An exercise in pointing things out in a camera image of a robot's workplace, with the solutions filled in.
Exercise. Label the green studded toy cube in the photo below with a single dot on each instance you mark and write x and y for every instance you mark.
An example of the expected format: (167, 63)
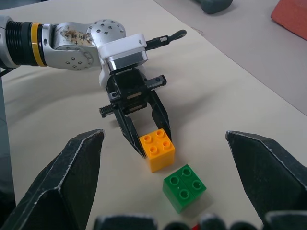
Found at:
(182, 191)

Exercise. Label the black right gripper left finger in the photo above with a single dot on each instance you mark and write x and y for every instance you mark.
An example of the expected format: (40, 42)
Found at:
(55, 187)

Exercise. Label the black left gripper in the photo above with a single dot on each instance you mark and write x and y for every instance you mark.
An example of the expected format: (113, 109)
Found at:
(129, 88)

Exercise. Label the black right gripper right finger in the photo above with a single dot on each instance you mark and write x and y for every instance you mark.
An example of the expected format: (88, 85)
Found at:
(271, 172)

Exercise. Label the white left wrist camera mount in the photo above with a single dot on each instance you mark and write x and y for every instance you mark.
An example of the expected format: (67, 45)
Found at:
(122, 48)

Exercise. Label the orange studded toy cube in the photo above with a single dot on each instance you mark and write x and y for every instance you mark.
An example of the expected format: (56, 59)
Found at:
(158, 153)

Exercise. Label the red brick-like block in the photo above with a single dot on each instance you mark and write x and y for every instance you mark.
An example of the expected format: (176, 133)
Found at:
(292, 14)

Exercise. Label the dark grey rounded object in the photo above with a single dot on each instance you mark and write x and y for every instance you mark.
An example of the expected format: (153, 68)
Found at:
(213, 6)

